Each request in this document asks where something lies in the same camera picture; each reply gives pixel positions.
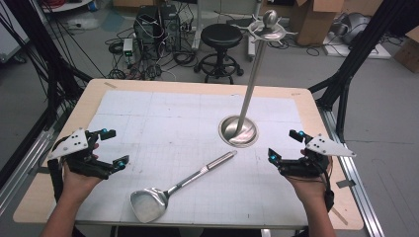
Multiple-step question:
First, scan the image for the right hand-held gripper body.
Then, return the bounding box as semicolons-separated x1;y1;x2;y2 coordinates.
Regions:
280;133;357;179

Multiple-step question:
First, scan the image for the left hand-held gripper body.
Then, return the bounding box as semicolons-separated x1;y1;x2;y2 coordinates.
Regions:
47;127;111;181

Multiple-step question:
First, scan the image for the metal spatula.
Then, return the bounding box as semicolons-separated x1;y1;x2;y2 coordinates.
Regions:
129;150;238;224

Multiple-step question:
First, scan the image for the metal utensil stand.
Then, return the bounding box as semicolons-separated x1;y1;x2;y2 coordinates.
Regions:
217;9;299;149

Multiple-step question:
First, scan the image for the person's right hand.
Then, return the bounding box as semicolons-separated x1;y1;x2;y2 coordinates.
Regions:
284;149;332;202

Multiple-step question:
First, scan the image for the person's left hand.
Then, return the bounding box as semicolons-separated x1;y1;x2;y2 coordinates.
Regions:
60;143;104;199

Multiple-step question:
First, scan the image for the white grid mat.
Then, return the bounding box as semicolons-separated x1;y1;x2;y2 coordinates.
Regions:
75;89;309;229

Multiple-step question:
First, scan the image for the small white power box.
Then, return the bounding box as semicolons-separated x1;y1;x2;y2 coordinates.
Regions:
122;38;134;57

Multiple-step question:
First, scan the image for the black computer tower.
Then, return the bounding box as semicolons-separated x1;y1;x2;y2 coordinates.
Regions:
160;3;183;53
132;5;166;58

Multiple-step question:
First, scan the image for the large cardboard box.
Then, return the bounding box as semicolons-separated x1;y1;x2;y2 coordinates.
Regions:
290;0;384;47

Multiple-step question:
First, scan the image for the grey rounded device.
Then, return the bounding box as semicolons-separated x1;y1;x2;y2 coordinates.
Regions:
331;12;373;45

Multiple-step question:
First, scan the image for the black round stool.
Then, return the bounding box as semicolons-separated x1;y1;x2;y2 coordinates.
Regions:
193;23;245;85

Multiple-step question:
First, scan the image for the small cardboard box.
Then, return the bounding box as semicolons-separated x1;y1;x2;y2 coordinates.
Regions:
392;25;419;74

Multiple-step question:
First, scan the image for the black gripper strap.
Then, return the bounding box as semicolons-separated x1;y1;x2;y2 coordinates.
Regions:
46;158;65;203

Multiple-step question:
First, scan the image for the aluminium rail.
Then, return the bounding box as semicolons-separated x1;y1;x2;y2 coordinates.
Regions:
317;107;385;237
0;108;67;216

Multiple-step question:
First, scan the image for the tangle of floor cables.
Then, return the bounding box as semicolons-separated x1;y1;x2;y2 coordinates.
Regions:
104;19;199;82

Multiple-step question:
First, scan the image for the black metal frame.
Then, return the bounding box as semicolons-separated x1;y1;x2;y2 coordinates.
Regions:
0;0;94;191
307;0;419;143

